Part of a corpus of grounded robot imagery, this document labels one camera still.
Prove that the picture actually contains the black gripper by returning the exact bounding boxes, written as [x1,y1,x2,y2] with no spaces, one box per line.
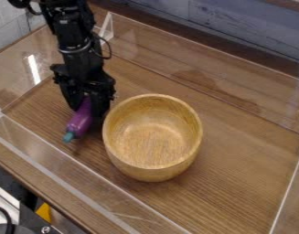
[50,49,116,122]

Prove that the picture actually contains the purple toy eggplant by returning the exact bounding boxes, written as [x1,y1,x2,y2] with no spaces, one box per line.
[63,98,92,143]

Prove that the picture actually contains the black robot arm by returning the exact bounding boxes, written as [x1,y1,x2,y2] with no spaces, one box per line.
[7,0,116,121]

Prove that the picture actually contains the yellow black equipment under table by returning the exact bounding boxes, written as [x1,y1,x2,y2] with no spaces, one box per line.
[19,193,79,234]

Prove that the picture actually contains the black cable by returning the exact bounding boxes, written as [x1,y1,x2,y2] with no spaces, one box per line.
[0,204,15,234]

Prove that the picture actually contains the brown wooden bowl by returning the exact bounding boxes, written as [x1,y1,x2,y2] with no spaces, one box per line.
[103,93,203,182]

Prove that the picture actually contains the clear acrylic tray walls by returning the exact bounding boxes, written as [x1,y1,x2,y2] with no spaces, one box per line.
[0,14,299,234]

